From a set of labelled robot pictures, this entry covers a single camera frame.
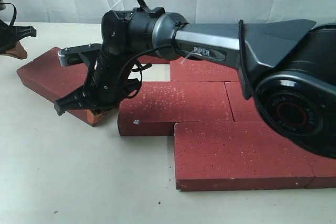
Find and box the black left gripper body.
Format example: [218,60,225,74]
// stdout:
[1,20,37,53]

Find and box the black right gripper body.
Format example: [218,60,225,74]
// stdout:
[54,10,142,115]

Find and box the white-flecked red brick chipped corner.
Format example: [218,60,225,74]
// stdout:
[118,81,233,136]

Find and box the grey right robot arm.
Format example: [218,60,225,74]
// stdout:
[54,7,335,159]

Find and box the back row left red brick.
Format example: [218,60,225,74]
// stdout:
[138,55,170,65]

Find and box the front row left red brick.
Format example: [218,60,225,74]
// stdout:
[174,122,314,191]

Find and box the third row red brick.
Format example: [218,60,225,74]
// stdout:
[225,82,262,122]

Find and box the front row right red brick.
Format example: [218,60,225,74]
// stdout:
[305,153,336,189]

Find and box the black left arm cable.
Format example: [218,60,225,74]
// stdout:
[2,2,18,29]

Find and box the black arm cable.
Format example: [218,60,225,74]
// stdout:
[115,0,268,109]
[2,2,18,29]

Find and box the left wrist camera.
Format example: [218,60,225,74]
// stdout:
[0,0,6,11]

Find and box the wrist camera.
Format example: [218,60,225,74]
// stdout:
[57,43,101,67]
[0,0,6,11]

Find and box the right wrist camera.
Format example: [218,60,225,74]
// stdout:
[57,43,101,67]

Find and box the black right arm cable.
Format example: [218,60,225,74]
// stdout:
[115,0,268,109]

